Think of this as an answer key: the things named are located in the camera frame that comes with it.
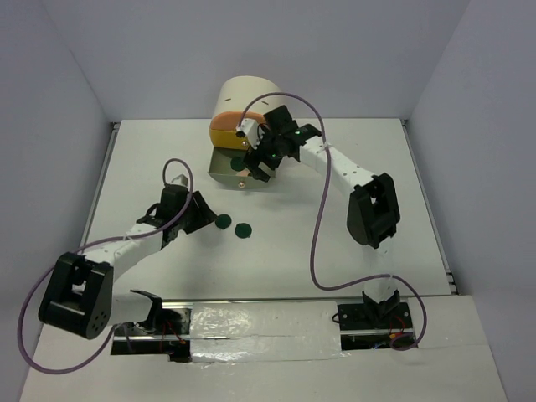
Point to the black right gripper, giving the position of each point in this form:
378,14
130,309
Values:
254,157

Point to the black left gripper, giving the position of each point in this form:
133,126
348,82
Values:
204,214

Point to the green round pad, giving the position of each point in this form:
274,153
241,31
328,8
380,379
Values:
243,230
223,221
237,164

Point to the yellow drawer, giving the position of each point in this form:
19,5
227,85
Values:
228,140

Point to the orange top drawer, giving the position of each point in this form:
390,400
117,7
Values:
228,120

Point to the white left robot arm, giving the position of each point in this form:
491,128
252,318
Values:
79,297

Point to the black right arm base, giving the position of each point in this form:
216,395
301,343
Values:
368,325

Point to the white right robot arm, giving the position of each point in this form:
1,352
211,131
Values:
373,208

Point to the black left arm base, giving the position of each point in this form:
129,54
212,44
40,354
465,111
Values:
163,326

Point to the green round pad folded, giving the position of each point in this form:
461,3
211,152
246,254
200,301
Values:
243,230

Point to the cream round drawer cabinet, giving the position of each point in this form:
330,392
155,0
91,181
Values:
249,93

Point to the clear plastic sheet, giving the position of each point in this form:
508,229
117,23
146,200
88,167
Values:
264,332

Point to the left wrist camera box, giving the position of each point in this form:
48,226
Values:
180,180

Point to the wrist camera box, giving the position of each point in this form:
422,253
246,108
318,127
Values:
248,130
180,180

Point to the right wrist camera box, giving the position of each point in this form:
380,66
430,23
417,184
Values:
248,130

